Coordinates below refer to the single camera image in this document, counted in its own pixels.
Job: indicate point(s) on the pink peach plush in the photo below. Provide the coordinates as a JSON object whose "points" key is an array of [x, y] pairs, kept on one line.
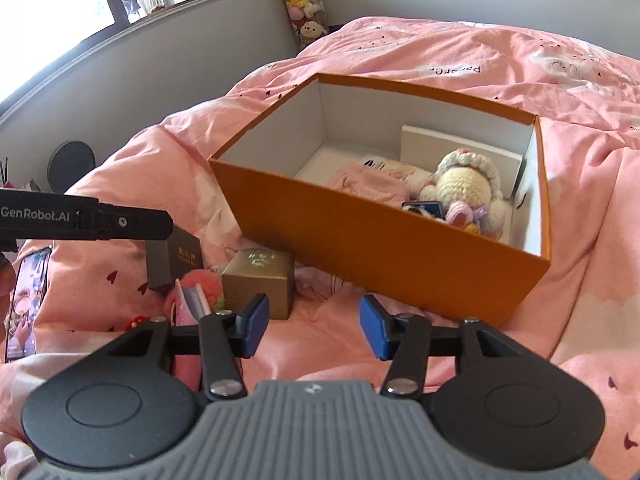
{"points": [[202, 280]]}

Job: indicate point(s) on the gold box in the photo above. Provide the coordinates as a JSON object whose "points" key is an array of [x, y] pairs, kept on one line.
{"points": [[260, 280]]}

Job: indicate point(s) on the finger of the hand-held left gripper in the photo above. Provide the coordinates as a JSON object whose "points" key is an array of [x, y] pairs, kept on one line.
{"points": [[140, 225]]}

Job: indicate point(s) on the white box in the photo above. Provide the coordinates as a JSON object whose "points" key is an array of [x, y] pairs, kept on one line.
{"points": [[450, 142]]}

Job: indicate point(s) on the pink printed duvet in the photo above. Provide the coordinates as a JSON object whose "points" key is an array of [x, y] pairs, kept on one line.
{"points": [[450, 50]]}

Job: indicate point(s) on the black round object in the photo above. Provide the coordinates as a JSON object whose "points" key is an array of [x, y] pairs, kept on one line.
{"points": [[71, 166]]}

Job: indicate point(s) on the black smartphone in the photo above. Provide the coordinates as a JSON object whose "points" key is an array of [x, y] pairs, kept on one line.
{"points": [[27, 305]]}

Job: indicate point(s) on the black box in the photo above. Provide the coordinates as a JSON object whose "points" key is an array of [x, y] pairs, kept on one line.
{"points": [[170, 265]]}

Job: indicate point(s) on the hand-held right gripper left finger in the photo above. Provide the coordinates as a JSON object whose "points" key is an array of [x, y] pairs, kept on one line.
{"points": [[257, 325]]}

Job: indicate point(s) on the white crochet doll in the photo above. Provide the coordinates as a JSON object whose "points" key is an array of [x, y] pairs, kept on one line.
{"points": [[470, 185]]}

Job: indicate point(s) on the pink pouch bag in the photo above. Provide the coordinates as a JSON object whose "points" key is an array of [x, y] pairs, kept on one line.
{"points": [[370, 185]]}

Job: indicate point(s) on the white cream tube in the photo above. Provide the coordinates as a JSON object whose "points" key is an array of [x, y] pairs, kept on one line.
{"points": [[380, 162]]}

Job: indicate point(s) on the red patterned packet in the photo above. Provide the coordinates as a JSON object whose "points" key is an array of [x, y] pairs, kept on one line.
{"points": [[136, 322]]}

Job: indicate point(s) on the orange cardboard box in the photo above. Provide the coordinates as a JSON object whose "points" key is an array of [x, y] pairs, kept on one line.
{"points": [[375, 245]]}

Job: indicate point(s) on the window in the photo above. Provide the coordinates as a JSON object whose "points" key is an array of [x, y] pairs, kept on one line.
{"points": [[50, 10]]}

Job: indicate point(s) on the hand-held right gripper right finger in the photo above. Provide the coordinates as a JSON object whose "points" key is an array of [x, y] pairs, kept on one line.
{"points": [[372, 327]]}

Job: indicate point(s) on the column of plush toys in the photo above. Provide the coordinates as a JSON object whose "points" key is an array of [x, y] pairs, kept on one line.
{"points": [[302, 0]]}

